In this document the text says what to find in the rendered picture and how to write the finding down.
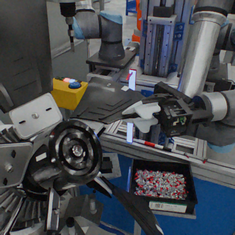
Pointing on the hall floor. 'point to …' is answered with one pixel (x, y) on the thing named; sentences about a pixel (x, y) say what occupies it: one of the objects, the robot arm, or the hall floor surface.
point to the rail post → (75, 191)
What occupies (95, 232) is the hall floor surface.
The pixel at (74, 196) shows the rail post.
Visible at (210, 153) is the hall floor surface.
